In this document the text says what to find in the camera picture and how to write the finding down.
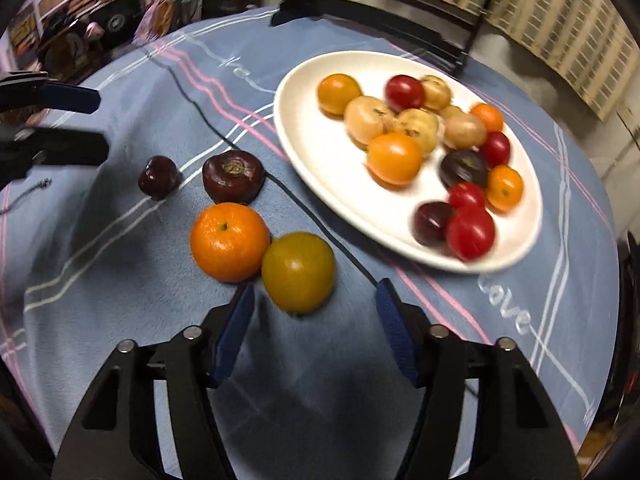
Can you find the small orange mandarin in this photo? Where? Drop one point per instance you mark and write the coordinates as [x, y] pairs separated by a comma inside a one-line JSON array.
[[487, 116]]

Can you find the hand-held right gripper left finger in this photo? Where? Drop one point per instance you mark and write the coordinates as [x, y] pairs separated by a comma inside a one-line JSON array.
[[232, 330]]

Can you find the yellow-green tomato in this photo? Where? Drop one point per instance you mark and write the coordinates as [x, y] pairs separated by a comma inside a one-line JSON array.
[[298, 271]]

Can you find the embroidered round screen stand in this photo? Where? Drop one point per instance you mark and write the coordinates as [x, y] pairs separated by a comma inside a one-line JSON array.
[[295, 10]]

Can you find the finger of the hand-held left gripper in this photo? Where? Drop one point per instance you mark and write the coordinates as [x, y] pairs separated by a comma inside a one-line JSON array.
[[65, 149], [70, 97]]

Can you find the large red tomato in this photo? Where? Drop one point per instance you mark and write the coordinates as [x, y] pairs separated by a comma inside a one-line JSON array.
[[471, 232]]

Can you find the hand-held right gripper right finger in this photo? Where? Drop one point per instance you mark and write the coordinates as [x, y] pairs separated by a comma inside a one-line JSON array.
[[400, 330]]

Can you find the blue striped tablecloth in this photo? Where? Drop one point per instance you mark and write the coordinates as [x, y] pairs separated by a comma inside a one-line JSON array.
[[125, 270]]

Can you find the small dark red fruit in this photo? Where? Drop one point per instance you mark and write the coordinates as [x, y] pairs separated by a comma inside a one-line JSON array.
[[233, 176]]

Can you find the dark purple plum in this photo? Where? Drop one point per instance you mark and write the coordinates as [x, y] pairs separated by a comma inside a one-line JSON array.
[[159, 176], [431, 222]]

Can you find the cluttered wooden shelf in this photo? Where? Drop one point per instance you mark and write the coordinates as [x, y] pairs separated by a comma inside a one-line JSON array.
[[75, 5]]

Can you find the small yellow lime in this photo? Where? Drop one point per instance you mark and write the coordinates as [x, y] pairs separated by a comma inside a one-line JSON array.
[[451, 111]]

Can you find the white plate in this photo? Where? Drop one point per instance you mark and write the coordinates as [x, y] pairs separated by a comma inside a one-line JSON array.
[[310, 160]]

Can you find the brown-yellow asian pear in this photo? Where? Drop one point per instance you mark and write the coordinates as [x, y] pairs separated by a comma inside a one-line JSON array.
[[417, 130]]

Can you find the beige striped curtain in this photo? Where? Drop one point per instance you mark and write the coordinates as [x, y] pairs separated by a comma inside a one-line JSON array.
[[550, 25]]

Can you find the large orange mandarin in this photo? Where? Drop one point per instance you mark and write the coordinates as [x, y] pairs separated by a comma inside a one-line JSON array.
[[230, 241]]

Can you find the red plum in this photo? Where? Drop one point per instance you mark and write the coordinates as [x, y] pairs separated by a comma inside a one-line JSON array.
[[495, 149]]

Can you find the large pale yellow plum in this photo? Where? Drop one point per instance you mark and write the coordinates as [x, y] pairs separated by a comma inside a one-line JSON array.
[[465, 131]]

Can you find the small orange tomato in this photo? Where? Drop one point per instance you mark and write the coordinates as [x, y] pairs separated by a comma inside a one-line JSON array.
[[505, 188]]

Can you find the orange round tomato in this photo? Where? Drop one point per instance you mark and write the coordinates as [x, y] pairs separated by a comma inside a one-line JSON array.
[[339, 93], [394, 158]]

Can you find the pale yellow spotted plum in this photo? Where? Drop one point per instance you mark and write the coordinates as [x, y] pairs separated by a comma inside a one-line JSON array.
[[436, 91], [369, 119]]

